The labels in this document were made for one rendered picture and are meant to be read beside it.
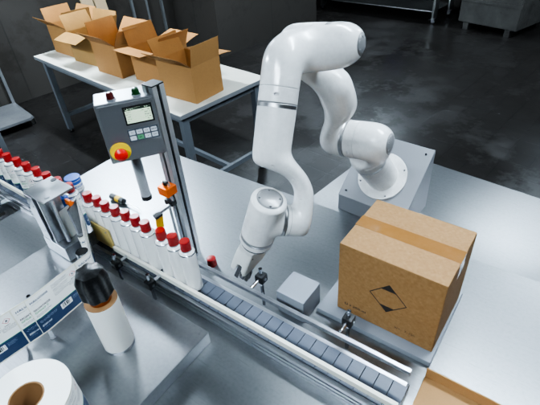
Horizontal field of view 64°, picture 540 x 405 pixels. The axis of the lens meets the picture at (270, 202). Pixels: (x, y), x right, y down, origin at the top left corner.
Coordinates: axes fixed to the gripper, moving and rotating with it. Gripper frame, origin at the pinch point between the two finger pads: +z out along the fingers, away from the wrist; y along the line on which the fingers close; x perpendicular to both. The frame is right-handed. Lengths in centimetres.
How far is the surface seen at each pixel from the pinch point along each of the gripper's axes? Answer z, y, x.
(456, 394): 3, -12, 62
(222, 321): 21.6, 5.5, 0.1
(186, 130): 89, -112, -119
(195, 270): 16.5, 0.3, -16.3
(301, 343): 12.2, -0.6, 23.1
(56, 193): 18, 10, -71
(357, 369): 6.4, -1.9, 38.9
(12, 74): 232, -157, -422
